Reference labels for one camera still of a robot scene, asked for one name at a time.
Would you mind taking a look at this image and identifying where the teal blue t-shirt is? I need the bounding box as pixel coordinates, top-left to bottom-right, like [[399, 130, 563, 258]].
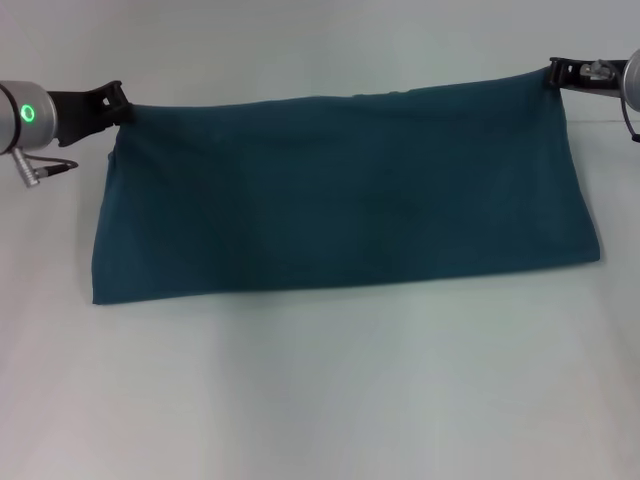
[[92, 68, 609, 307]]

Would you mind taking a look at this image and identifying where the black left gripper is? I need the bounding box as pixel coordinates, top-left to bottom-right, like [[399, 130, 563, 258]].
[[46, 79, 136, 149]]

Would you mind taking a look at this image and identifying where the dark red cable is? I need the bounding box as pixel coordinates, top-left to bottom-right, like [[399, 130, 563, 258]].
[[10, 146, 81, 189]]

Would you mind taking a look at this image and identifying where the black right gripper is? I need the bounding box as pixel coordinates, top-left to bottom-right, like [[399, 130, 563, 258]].
[[545, 56, 627, 99]]

